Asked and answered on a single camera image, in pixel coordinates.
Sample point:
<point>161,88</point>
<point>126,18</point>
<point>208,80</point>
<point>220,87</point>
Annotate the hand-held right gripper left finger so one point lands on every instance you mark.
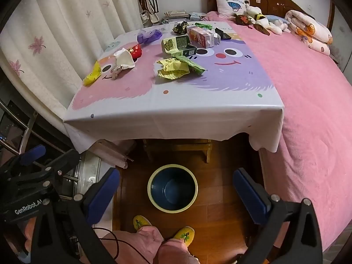
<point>101,195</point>

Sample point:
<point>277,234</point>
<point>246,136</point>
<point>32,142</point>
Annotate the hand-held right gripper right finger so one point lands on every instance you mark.
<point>250,198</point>

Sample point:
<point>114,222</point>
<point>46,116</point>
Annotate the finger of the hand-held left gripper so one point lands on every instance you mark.
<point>64,159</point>
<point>33,154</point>

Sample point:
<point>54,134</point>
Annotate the round blue yellow-rimmed bin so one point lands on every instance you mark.
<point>173,191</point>

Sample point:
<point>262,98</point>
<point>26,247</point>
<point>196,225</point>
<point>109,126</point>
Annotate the yellow plastic wrapper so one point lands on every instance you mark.
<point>92,75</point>

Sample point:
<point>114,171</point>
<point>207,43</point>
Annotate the white paper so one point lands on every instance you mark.
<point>125,59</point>

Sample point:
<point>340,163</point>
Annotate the red can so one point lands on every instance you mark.
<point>136,51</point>

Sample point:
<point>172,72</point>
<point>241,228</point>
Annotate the yellow-green paper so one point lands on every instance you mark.
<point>172,70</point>

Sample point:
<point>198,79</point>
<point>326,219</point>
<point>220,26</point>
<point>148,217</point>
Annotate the green snack packet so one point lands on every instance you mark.
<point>195,66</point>

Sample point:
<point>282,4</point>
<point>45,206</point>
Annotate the purple plastic bag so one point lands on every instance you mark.
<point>148,36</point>

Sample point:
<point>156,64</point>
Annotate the green cardboard box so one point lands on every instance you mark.
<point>181,45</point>

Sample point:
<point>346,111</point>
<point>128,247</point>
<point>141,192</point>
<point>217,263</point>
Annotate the black paper box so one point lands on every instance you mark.
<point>223,34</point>

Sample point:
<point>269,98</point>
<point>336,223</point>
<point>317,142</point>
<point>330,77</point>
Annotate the orange red snack packet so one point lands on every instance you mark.
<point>202,37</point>

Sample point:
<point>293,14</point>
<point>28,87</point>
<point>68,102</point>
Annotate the camouflage wrapper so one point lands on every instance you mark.
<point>180,27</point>

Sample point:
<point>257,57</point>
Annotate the green wrapper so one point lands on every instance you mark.
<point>203,25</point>

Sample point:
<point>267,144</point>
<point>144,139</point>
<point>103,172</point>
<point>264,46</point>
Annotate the person's left hand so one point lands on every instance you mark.
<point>29,233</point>

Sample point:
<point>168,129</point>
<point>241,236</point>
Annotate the metal rack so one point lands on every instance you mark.
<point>27,132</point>

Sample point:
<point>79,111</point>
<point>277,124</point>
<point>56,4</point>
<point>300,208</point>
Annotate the silver metal tub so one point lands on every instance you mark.
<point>90,170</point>

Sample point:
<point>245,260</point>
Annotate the yellow embroidered slipper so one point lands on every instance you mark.
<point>185,234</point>
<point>141,222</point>

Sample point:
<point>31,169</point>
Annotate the person's left leg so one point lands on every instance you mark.
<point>137,247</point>

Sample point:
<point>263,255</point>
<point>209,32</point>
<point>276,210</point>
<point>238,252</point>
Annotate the person's leg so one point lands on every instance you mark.
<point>137,247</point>
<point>176,254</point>

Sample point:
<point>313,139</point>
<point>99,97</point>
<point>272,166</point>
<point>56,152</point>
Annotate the wooden stool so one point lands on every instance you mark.
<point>178,144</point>

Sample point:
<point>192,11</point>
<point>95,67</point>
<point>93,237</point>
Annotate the person's right leg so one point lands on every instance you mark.
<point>176,254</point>

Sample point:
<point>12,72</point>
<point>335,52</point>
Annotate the pink bed blanket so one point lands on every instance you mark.
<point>302,101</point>

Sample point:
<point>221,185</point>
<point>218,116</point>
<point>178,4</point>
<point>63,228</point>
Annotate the cartoon printed tablecloth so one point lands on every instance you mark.
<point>192,101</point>

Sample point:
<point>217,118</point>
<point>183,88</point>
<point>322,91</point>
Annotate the white floral curtain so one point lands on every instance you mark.
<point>63,38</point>

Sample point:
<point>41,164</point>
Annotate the cream handbag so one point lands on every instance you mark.
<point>147,16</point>

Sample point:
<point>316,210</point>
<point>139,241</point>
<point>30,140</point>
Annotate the white plush toy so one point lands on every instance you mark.
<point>276,27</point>

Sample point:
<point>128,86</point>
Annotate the brown wooden coat stand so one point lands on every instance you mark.
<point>136,0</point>

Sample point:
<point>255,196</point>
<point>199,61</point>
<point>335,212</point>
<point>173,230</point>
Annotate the folded pink printed quilt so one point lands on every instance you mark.
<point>310,33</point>

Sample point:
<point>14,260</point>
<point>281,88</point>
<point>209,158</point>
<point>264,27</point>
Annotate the brown leaf plush toy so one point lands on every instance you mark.
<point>246,20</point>

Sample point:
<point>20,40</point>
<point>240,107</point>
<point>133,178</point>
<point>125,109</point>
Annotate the stack of books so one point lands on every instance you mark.
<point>174,16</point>

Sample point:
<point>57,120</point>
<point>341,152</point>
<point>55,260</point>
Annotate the bee plush toy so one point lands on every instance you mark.
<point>258,16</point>

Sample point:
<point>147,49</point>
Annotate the light blue box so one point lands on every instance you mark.
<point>196,16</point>

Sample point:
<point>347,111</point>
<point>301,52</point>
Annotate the pink white printed pillow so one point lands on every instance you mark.
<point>228,2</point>

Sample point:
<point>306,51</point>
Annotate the brown wooden headboard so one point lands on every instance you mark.
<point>275,0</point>

